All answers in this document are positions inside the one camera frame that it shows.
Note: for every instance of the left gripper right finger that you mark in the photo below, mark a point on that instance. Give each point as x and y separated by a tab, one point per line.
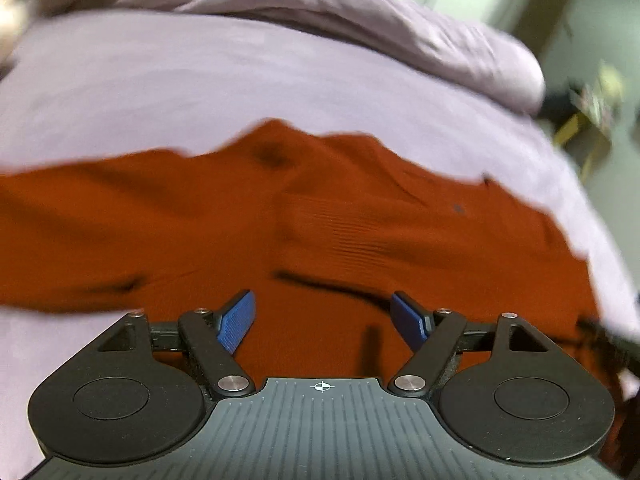
413	323

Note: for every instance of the black garment on table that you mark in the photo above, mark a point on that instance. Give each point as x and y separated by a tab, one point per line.
558	106

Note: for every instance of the purple bed sheet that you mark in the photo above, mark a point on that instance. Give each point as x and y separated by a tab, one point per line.
102	83

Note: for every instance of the yellow leg side table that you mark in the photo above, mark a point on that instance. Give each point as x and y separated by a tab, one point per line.
592	124

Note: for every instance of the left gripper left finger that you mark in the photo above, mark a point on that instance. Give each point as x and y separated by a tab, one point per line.
234	319

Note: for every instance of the cream wrapped bouquet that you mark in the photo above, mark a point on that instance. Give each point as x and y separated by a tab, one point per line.
611	84

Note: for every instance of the red knit sweater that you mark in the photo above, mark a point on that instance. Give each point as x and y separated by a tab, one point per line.
323	230

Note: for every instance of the purple rolled duvet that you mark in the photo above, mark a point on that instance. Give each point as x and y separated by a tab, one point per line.
471	54

